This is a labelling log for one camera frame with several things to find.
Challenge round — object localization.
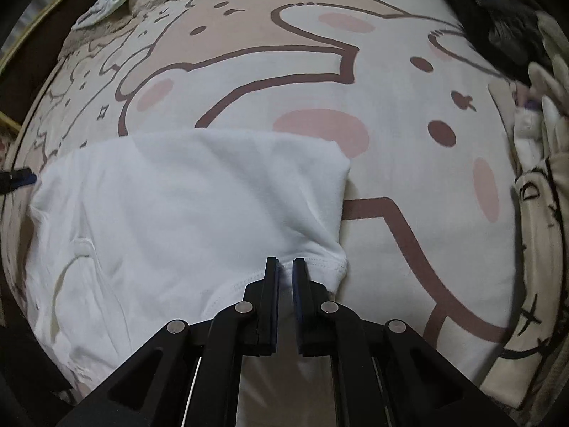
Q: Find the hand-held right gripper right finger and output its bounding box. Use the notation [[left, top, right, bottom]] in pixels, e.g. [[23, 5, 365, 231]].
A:
[[291, 258, 519, 427]]

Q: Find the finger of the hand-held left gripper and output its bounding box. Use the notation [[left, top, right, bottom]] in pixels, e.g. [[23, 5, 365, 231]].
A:
[[0, 168, 37, 195]]

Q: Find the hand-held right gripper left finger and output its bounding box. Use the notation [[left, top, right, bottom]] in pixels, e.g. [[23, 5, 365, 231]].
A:
[[55, 257, 282, 427]]

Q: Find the white t-shirt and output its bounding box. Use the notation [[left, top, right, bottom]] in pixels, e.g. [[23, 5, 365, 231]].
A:
[[24, 128, 352, 394]]

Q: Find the pile of cream clothes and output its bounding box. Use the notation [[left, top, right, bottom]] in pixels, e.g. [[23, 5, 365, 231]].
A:
[[482, 9, 569, 410]]

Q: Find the stack of dark folded clothes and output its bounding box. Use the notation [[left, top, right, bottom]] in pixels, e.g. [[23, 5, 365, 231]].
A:
[[432, 0, 554, 86]]

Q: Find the printed bear blanket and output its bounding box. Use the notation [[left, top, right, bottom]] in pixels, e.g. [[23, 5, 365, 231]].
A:
[[2, 0, 536, 410]]

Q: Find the wooden headboard shelf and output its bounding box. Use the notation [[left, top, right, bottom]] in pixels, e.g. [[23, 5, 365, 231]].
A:
[[0, 0, 112, 136]]

